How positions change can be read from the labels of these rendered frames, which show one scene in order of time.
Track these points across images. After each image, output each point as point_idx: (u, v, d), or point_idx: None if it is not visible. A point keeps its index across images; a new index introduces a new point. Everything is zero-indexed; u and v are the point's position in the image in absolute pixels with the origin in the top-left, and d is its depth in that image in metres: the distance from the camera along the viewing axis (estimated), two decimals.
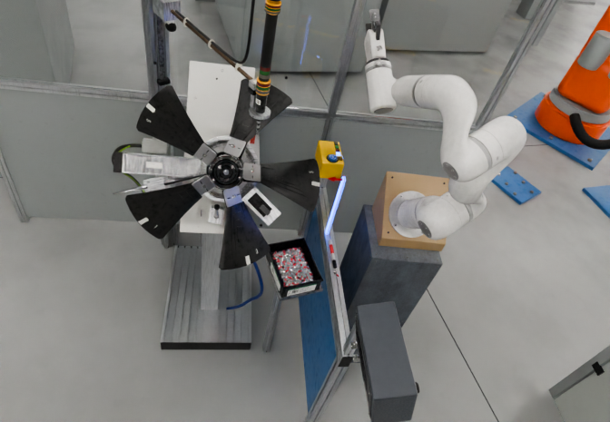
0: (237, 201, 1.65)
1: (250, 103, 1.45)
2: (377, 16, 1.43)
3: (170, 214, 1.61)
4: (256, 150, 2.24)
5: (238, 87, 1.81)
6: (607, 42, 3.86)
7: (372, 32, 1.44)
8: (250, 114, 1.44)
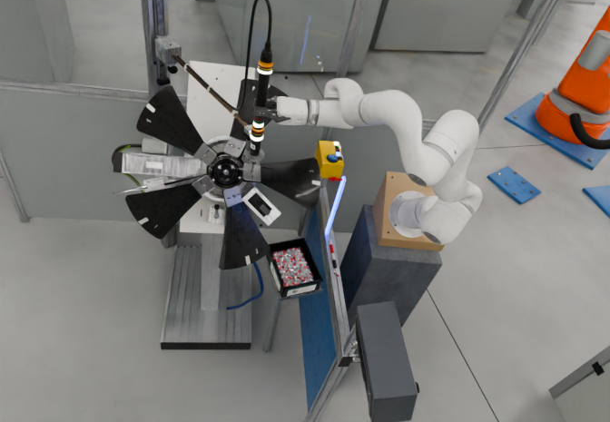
0: (237, 201, 1.65)
1: (245, 146, 1.57)
2: (264, 112, 1.42)
3: (170, 214, 1.61)
4: None
5: (238, 87, 1.81)
6: (607, 42, 3.86)
7: (278, 115, 1.44)
8: (245, 157, 1.56)
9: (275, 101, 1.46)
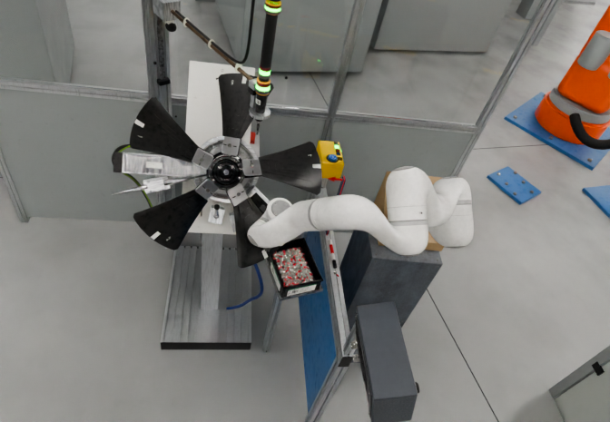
0: (204, 196, 1.63)
1: (250, 103, 1.45)
2: None
3: (158, 143, 1.58)
4: (256, 150, 2.24)
5: None
6: (607, 42, 3.86)
7: None
8: (250, 114, 1.44)
9: None
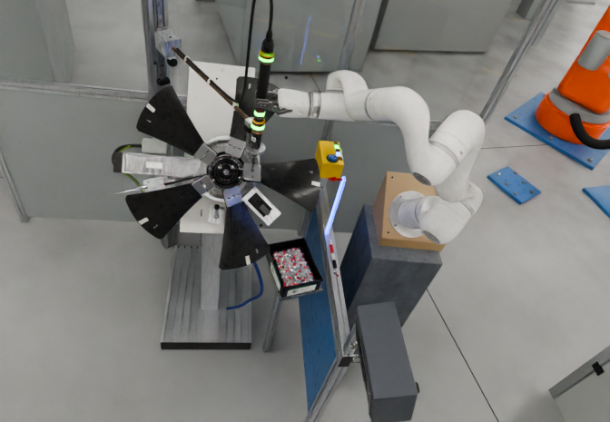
0: (199, 191, 1.62)
1: (246, 139, 1.55)
2: (265, 103, 1.40)
3: (164, 131, 1.58)
4: None
5: None
6: (607, 42, 3.86)
7: (279, 108, 1.42)
8: (246, 150, 1.54)
9: (276, 93, 1.44)
